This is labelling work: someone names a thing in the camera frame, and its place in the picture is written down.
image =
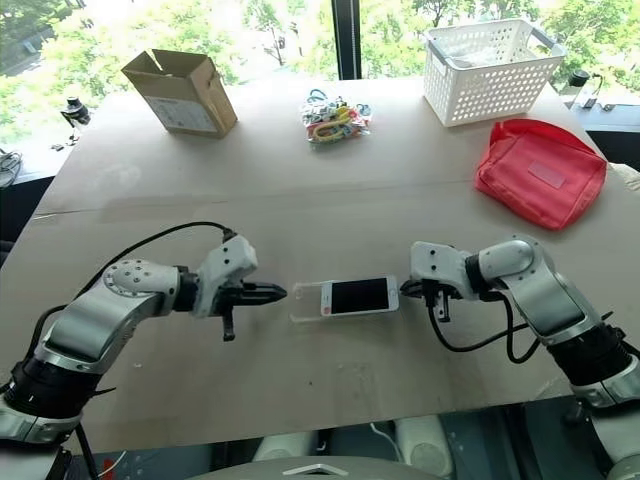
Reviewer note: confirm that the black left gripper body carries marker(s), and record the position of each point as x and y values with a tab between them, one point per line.
229	320

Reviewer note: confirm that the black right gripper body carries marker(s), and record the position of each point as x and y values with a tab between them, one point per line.
441	305

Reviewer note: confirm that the clear plastic phone case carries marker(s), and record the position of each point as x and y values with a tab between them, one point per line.
305	302

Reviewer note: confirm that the white smartphone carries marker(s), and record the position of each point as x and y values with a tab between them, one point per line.
360	295

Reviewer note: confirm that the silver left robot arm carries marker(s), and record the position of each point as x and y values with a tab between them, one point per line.
90	330

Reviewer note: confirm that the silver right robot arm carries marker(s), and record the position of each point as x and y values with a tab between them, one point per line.
555	300

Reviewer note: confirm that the white rounded shape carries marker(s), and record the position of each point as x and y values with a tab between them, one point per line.
425	445

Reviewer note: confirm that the red fabric pouch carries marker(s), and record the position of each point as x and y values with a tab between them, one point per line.
540	175

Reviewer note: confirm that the grey robot torso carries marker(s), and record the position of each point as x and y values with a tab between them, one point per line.
320	470

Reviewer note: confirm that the bag of colourful clips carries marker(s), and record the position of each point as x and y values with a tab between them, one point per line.
332	120

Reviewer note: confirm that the brown cardboard box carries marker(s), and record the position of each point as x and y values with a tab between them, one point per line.
185	97

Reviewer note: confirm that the white perforated plastic basket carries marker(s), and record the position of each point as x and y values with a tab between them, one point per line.
487	85

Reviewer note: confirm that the cream fabric item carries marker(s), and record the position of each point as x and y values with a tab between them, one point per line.
627	175

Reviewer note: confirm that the clear plastic bag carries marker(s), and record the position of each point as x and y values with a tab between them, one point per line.
470	57

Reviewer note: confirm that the small black tripod stand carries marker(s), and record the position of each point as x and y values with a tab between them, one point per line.
76	112

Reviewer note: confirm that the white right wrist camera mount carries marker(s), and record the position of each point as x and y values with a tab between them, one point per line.
435	262

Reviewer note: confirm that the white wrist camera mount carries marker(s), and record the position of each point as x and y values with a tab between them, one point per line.
435	262
225	265

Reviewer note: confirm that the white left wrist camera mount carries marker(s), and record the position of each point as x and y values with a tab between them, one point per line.
225	265

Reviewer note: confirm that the black window frame post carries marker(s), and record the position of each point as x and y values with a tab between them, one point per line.
347	37

